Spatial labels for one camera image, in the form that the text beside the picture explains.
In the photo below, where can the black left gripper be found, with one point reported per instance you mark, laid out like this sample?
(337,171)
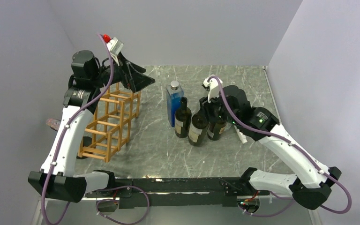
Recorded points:
(134,81)

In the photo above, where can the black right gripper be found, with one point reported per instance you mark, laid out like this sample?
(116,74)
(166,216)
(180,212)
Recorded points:
(206,108)

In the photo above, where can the dark green wine bottle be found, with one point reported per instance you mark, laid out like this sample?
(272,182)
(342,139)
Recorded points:
(198,127)

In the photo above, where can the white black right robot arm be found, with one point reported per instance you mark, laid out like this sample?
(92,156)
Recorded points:
(311,181)

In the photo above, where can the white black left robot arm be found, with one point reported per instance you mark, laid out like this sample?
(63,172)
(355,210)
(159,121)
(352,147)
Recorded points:
(55,179)

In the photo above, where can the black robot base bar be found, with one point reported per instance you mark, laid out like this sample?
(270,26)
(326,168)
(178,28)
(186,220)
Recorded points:
(224,191)

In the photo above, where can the green wine bottle gold neck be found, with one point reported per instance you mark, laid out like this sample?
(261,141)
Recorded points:
(216,128)

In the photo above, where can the blue square glass bottle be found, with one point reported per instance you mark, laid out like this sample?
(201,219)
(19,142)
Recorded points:
(174,92)

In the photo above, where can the wooden wine rack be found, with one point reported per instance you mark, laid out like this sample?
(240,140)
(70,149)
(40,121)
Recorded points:
(110,127)

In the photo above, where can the grey microphone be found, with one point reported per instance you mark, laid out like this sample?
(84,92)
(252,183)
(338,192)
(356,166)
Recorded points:
(54,124)

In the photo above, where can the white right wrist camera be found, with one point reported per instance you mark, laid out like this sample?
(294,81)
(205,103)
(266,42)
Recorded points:
(212,85)

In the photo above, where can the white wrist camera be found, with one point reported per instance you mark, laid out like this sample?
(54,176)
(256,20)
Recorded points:
(115,46)
(212,85)

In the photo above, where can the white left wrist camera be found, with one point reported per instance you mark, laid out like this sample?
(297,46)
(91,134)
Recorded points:
(115,46)

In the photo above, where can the aluminium table edge rail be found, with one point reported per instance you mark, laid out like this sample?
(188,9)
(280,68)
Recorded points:
(264,69)

